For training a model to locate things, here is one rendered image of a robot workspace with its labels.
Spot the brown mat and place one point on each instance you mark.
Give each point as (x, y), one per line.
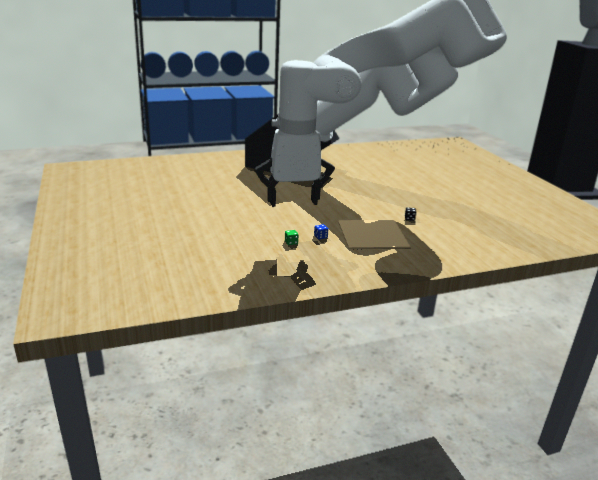
(372, 234)

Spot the green die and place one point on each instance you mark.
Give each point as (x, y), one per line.
(291, 237)

